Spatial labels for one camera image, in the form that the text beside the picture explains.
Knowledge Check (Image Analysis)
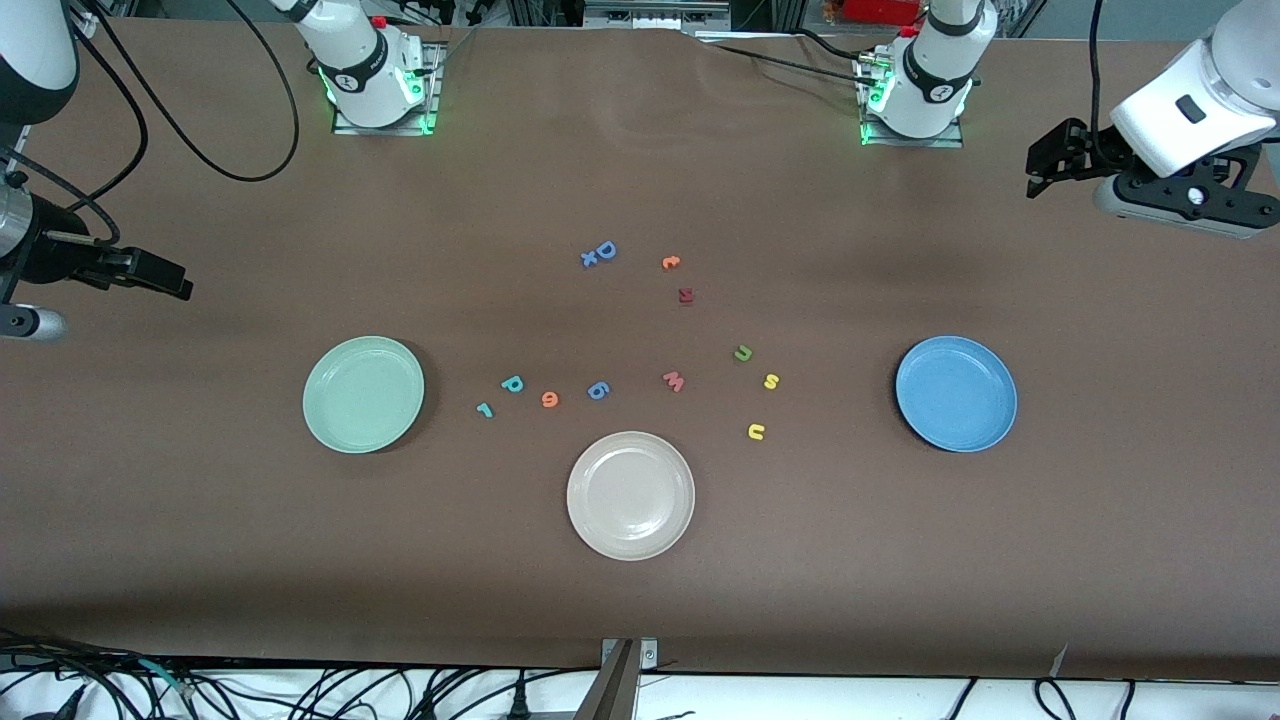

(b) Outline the blue plate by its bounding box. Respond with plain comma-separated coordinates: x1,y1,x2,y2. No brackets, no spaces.
895,335,1019,454

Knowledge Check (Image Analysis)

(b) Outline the brown table cover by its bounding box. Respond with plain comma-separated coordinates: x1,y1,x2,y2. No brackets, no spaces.
0,18,1280,683

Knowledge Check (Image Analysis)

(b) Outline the silver aluminium frame beam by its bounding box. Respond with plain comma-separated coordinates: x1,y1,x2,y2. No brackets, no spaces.
583,0,733,31

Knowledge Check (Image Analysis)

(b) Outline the silver metal bracket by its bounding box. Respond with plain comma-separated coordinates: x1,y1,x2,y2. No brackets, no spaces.
602,638,659,671

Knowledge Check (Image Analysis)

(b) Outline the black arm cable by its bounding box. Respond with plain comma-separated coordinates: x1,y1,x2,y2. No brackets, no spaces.
0,0,301,246
1088,0,1126,166

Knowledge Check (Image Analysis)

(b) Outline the mint green plate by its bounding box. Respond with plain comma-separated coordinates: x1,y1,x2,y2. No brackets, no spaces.
302,335,426,455

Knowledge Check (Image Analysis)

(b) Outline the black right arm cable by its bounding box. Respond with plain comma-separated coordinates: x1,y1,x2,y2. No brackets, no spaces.
0,0,301,246

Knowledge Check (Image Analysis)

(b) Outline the black cable on table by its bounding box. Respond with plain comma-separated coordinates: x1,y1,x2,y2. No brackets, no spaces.
695,28,891,86

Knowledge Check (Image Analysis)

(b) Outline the teal floor cable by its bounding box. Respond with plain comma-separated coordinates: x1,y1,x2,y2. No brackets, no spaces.
138,658,199,701

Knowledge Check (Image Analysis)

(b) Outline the black looped floor cable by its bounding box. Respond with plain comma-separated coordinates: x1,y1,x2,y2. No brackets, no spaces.
1035,677,1079,720

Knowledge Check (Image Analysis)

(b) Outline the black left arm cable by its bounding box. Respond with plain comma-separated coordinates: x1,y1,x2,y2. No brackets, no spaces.
1088,0,1126,166

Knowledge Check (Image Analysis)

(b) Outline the red box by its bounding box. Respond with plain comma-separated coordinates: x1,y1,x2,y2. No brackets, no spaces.
840,0,923,26

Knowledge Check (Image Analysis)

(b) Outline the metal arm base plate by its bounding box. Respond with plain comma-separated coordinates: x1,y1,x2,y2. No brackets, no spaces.
858,55,966,149
332,42,443,136

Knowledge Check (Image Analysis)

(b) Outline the beige plate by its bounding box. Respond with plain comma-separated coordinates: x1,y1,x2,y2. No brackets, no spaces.
566,430,697,562

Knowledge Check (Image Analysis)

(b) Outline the grey metal post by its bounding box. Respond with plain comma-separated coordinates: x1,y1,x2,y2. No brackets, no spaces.
575,640,641,720

